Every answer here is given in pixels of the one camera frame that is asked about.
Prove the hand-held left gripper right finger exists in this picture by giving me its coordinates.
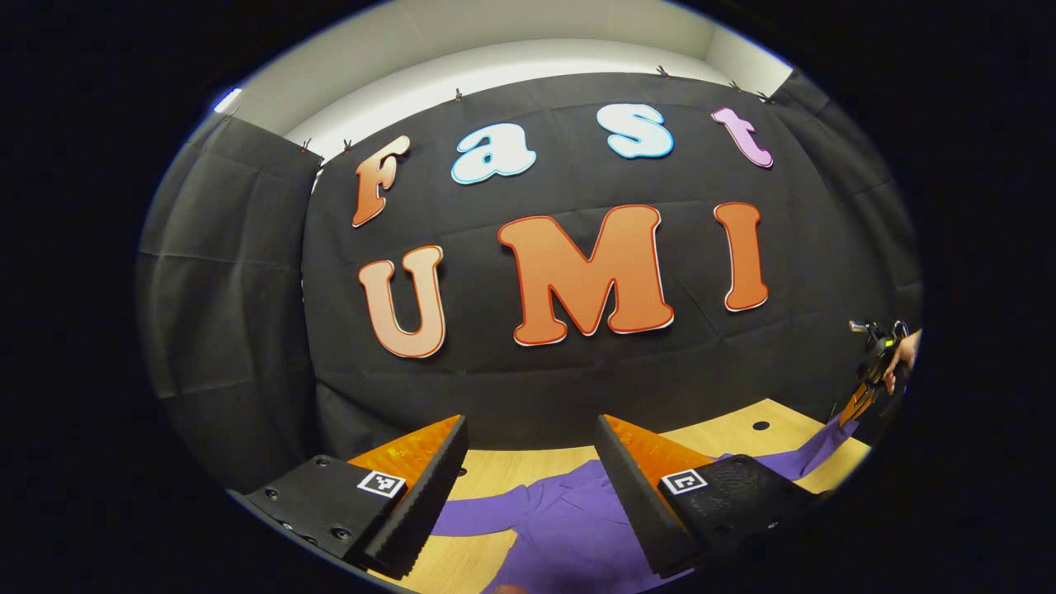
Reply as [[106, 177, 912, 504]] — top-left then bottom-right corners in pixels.
[[594, 414, 822, 578]]

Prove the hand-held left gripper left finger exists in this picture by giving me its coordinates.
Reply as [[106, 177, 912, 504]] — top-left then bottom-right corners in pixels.
[[239, 414, 469, 581]]

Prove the purple shirt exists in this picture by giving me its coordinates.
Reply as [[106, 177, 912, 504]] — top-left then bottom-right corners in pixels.
[[429, 417, 860, 594]]

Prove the black backdrop cloth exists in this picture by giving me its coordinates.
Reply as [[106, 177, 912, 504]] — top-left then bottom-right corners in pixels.
[[136, 73, 923, 496]]

